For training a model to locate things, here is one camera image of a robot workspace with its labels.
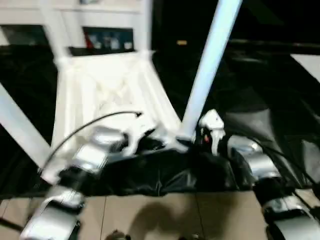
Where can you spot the white plastic table top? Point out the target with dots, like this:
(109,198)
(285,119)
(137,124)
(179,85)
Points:
(110,85)

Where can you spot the white plastic table leg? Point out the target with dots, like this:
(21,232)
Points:
(146,25)
(22,127)
(210,60)
(56,35)

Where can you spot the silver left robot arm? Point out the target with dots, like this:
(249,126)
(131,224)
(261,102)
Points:
(97,150)

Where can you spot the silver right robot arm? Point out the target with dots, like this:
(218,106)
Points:
(260,165)

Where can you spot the black mat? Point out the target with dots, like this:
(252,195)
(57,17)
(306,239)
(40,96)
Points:
(250,110)

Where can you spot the small yellow tag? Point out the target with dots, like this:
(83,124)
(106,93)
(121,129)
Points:
(182,43)

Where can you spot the grey robot foot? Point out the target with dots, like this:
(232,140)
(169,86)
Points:
(117,236)
(192,238)

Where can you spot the small red bottle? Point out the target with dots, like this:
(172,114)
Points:
(90,40)

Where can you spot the white flat board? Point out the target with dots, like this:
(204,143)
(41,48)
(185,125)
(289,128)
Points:
(307,62)

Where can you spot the white cabinet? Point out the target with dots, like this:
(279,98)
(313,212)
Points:
(100,15)

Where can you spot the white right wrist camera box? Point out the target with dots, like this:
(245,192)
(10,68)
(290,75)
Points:
(212,122)

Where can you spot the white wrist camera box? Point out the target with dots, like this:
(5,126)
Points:
(137,132)
(212,122)

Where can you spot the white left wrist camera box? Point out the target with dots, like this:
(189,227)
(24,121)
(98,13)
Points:
(137,132)

